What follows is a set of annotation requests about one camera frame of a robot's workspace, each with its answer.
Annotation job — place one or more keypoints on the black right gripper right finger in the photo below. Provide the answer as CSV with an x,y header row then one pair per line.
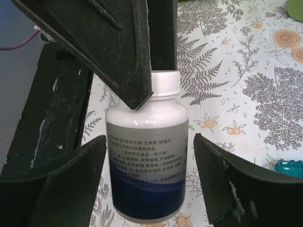
x,y
238,193

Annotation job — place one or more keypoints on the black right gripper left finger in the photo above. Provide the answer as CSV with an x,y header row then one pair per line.
x,y
59,193

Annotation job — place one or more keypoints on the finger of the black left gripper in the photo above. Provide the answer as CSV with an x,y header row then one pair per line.
x,y
162,20
111,37

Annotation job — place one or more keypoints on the teal weekly pill organizer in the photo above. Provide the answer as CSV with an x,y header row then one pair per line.
x,y
290,167

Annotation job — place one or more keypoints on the white pill bottle blue label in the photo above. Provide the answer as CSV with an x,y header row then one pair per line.
x,y
147,151

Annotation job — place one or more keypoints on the floral patterned table mat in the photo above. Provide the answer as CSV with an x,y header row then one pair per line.
x,y
241,64

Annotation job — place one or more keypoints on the green cylindrical bottle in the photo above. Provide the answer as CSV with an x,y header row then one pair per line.
x,y
294,9

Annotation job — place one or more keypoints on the black table front rail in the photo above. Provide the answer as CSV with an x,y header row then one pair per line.
x,y
53,118

